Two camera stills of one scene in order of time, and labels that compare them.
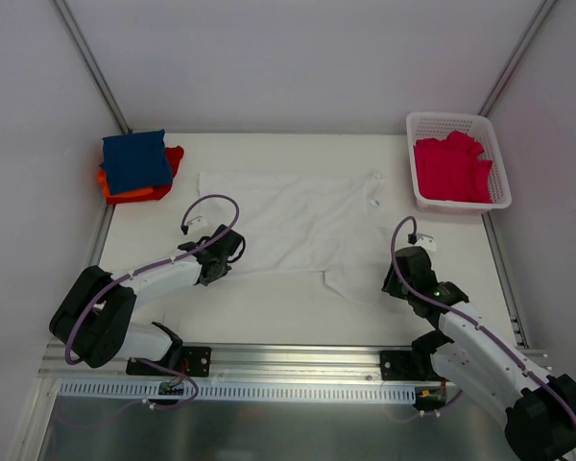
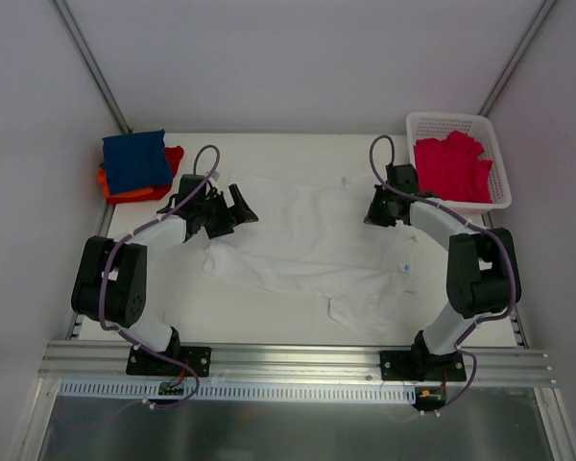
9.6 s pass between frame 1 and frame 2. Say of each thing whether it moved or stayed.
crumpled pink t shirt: stayed
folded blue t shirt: stayed
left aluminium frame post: stayed
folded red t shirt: stayed
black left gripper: moved
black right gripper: moved
